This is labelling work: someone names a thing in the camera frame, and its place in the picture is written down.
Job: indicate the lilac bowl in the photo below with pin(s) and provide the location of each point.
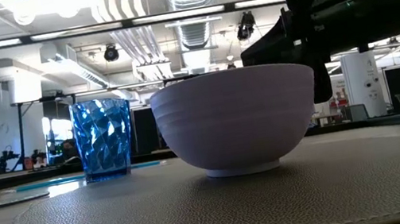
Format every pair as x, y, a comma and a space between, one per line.
234, 122

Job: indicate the blue faceted plastic cup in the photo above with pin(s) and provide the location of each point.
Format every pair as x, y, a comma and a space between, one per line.
104, 143

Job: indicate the white round pillar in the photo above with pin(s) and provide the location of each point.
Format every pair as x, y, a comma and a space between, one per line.
361, 78

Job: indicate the white ceiling pipe bundle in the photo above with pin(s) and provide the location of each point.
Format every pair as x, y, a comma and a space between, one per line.
141, 45

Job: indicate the black ceiling spotlight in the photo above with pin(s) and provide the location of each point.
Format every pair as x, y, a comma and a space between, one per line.
247, 26
111, 53

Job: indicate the black background cabinet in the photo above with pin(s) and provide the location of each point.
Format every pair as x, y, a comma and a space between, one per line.
144, 129

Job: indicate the round grey placemat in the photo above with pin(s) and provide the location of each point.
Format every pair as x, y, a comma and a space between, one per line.
240, 210

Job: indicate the silver ceiling air duct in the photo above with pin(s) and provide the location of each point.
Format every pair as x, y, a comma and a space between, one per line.
193, 32

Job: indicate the white box ceiling duct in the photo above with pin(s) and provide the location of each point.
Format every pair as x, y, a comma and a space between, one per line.
67, 64

